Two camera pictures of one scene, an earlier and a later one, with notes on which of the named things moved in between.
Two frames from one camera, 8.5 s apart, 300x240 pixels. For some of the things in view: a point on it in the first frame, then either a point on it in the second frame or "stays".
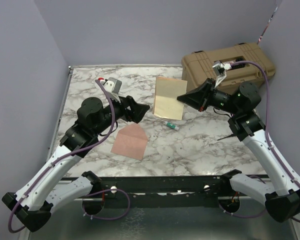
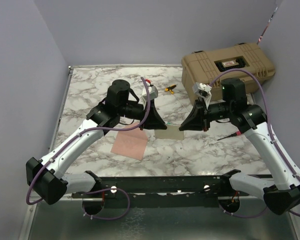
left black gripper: x=137 y=111 → x=154 y=120
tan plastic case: x=197 y=66 stays
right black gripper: x=199 y=98 → x=199 y=118
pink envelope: x=131 y=141 stays
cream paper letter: x=165 y=103 → x=172 y=132
